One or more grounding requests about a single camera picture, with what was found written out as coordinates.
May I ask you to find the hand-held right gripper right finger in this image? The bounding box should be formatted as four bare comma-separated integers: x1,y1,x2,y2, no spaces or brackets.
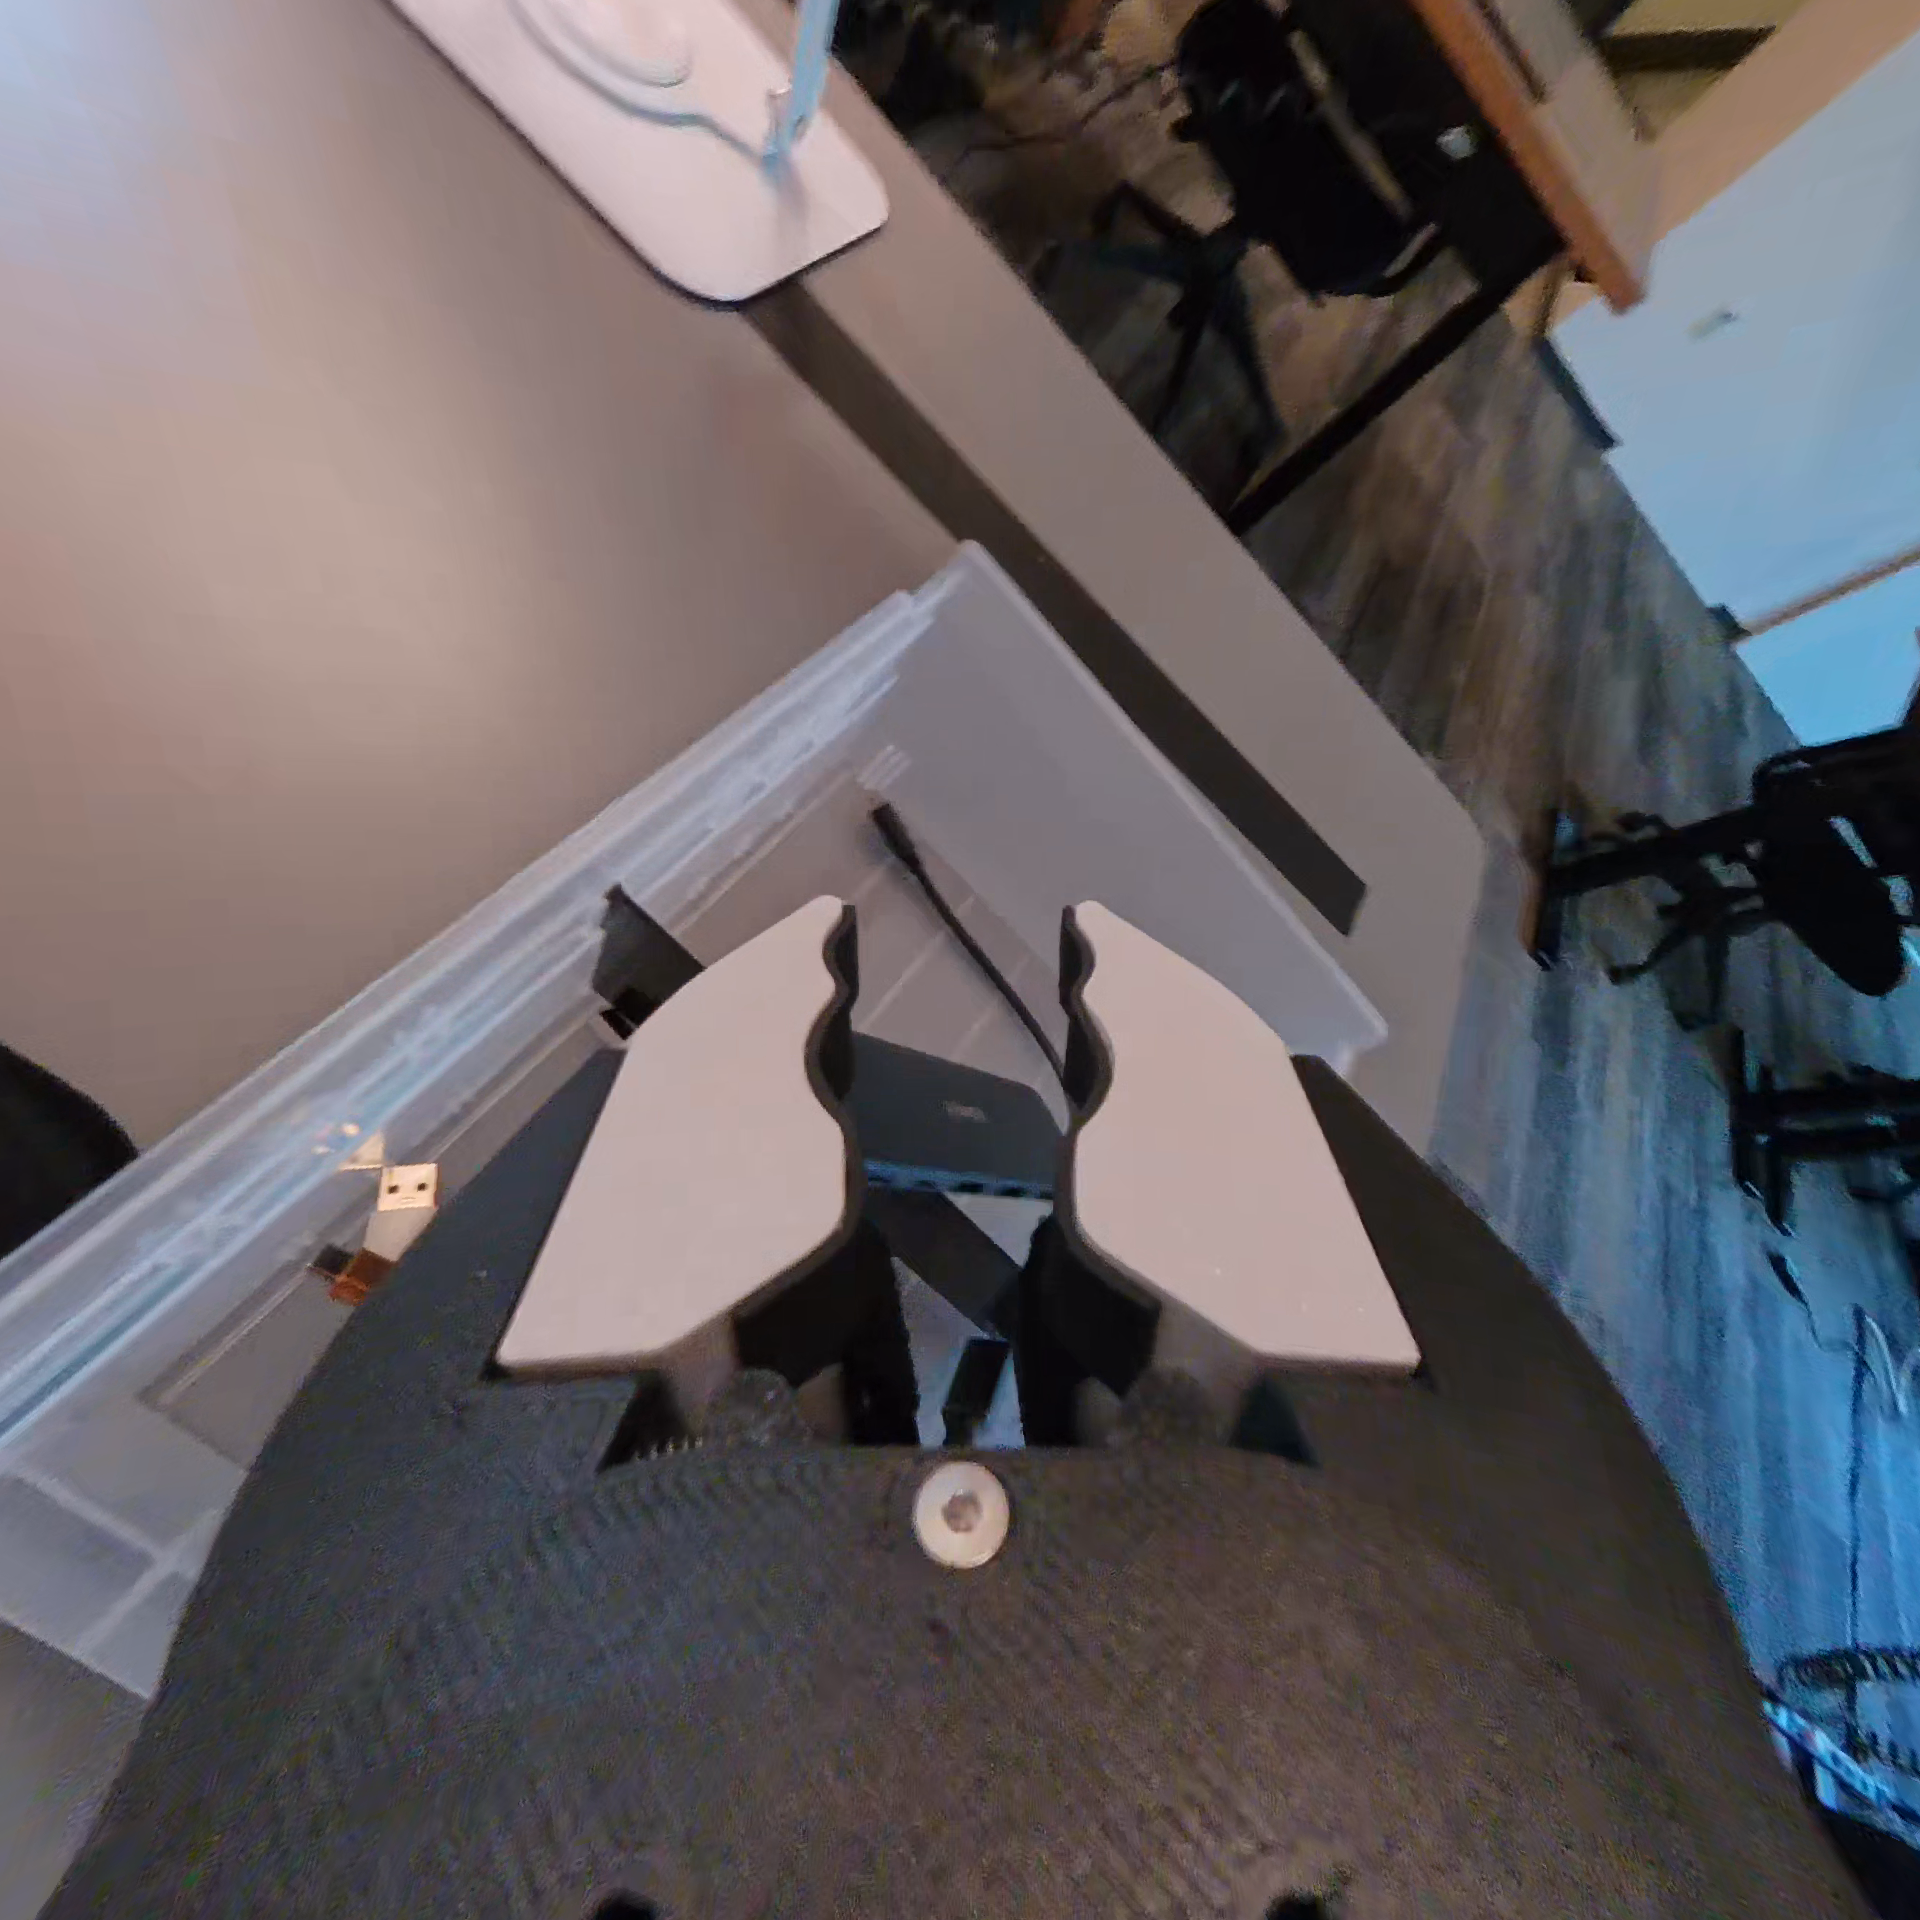
1017,899,1423,1445

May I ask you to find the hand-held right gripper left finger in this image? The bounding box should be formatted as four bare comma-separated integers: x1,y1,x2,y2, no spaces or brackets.
492,895,920,1445

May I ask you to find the black mesh wrist rest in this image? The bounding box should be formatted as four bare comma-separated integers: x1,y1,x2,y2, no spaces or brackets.
0,1043,140,1257

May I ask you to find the USB cable with orange plug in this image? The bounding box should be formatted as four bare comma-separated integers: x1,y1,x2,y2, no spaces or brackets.
308,1159,443,1306

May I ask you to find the grey USB hub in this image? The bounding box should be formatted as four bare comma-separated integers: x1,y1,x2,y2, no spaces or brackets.
839,802,1074,1202

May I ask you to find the black office chair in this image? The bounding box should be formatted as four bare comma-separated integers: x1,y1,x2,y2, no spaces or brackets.
1035,0,1518,450
1530,720,1920,1245

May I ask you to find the wooden top desk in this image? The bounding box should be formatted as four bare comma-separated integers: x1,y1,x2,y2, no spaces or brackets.
1221,0,1651,537

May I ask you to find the clear plastic bin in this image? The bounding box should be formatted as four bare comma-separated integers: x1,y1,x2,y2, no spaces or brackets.
0,541,1388,1697

